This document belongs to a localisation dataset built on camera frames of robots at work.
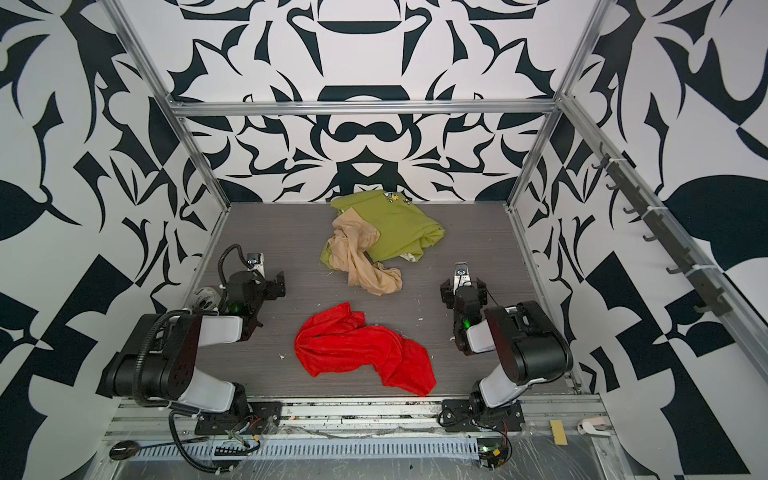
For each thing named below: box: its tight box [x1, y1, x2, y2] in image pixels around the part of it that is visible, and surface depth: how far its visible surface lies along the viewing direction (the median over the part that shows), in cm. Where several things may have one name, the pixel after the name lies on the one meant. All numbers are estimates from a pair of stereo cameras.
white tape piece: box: [577, 421, 611, 437], surface depth 73 cm
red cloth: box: [295, 302, 437, 397], surface depth 82 cm
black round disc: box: [109, 440, 141, 461], surface depth 70 cm
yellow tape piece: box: [550, 420, 568, 445], surface depth 73 cm
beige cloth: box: [327, 208, 403, 296], surface depth 97 cm
